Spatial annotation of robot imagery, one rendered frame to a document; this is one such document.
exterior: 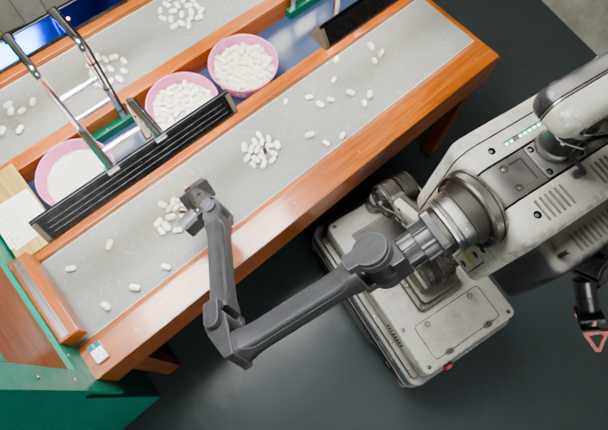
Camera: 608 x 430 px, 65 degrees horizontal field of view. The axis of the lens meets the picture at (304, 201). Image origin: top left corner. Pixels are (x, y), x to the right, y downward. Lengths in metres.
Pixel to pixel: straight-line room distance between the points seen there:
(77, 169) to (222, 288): 0.86
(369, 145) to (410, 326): 0.68
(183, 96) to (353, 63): 0.66
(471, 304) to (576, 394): 0.83
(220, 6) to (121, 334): 1.31
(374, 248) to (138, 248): 0.92
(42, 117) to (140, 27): 0.51
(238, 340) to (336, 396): 1.26
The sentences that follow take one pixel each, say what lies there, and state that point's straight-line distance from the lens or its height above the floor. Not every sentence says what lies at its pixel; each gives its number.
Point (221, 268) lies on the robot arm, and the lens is 1.20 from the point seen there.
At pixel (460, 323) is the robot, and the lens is 1.90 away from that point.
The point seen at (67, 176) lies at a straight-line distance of 1.85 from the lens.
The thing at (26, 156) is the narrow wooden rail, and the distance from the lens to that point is 1.90.
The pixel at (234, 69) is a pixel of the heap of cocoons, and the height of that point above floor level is 0.73.
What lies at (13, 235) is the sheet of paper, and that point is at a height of 0.78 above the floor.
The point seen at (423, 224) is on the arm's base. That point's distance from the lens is 0.95.
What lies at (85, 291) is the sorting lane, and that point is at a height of 0.74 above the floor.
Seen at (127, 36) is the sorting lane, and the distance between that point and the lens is 2.10.
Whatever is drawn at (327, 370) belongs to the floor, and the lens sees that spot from 2.26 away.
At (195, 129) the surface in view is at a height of 1.08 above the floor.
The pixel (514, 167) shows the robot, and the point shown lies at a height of 1.45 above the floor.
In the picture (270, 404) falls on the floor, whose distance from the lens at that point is 2.25.
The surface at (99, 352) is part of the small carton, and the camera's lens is 1.57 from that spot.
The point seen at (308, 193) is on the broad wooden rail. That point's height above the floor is 0.76.
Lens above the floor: 2.25
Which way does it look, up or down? 68 degrees down
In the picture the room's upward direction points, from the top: 5 degrees clockwise
